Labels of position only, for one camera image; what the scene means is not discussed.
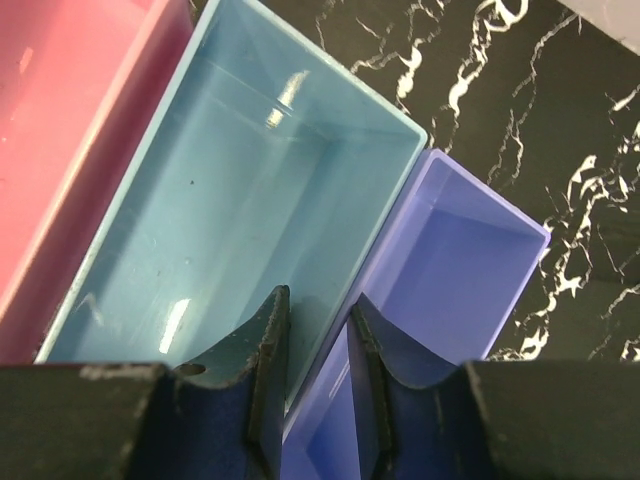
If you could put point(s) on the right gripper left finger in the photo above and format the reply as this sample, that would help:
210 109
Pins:
219 415

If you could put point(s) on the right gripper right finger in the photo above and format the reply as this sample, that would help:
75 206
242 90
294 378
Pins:
420 417

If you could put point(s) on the purple bin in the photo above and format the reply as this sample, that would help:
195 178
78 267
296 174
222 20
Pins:
447 268

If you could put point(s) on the teal blue bin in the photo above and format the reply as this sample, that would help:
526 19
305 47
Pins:
265 163

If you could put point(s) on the pink bin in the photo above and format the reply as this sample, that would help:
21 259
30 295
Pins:
80 81

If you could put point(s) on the black marble mat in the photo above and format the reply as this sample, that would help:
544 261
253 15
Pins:
532 98

